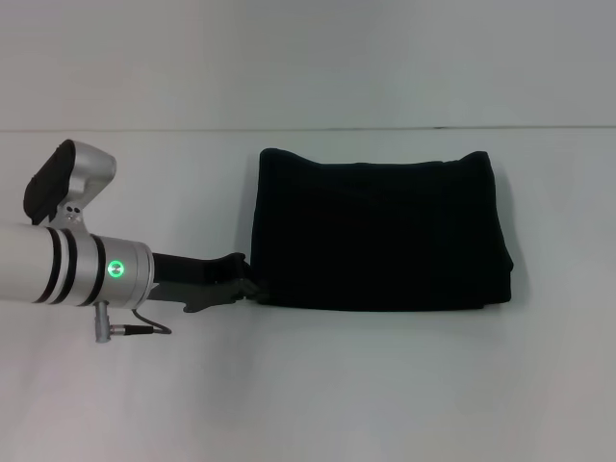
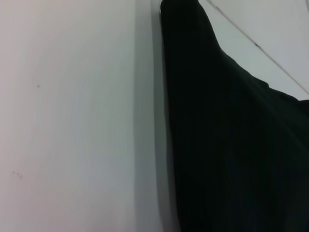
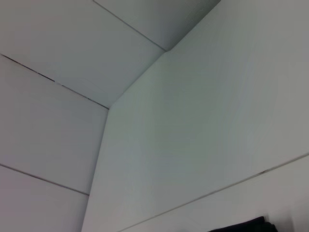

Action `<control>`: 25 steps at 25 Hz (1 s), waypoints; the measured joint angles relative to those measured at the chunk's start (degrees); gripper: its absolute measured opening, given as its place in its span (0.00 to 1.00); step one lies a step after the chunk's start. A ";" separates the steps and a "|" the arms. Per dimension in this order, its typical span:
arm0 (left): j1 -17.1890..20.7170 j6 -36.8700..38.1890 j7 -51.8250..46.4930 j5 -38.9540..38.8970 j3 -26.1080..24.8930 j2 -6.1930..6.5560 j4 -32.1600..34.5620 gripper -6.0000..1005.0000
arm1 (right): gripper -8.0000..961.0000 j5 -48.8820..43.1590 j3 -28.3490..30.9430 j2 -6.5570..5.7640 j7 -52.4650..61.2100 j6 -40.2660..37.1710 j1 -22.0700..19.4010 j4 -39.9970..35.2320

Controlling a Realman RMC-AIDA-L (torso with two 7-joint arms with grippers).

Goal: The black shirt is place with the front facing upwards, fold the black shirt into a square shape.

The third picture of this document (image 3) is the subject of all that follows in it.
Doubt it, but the black shirt with FREE print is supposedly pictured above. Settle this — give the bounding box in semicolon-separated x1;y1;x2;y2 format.
208;216;279;232

